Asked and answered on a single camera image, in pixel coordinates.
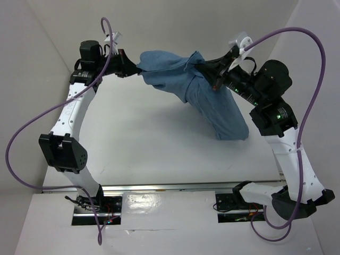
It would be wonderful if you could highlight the blue pillowcase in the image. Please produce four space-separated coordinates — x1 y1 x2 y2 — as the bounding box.
137 50 249 141

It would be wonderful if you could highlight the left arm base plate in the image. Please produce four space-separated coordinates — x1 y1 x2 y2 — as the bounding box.
73 196 122 215

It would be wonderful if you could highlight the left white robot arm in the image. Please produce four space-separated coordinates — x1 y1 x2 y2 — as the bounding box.
39 40 140 212

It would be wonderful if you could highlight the aluminium rail front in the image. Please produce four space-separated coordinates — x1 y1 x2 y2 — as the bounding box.
42 180 286 193

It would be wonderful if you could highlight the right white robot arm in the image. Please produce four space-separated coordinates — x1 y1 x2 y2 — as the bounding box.
195 47 335 220

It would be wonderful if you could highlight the purple cable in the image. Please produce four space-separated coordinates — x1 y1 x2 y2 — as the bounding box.
243 27 326 242
5 17 117 245

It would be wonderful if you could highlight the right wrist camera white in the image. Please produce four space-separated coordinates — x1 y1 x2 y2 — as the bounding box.
228 31 253 71

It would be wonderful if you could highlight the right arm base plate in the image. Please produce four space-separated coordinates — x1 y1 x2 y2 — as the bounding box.
212 193 263 213

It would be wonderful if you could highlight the aluminium rail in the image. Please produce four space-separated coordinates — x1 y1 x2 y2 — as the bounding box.
42 180 286 193
272 149 287 182

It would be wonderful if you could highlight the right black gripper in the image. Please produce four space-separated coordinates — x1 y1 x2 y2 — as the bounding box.
195 49 265 106

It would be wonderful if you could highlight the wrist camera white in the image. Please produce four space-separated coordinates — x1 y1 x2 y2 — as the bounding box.
104 32 122 55
228 31 253 71

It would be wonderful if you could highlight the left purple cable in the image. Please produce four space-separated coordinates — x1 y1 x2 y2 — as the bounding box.
5 17 117 245

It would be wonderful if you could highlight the aluminium rail right side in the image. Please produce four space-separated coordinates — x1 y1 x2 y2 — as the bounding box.
272 149 287 182

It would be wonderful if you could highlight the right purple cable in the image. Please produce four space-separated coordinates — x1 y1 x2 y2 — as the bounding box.
243 27 326 242

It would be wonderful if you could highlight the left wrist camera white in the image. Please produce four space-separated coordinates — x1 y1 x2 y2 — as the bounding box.
104 32 122 55

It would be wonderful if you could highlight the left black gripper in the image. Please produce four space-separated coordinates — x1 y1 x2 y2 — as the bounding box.
95 48 141 78

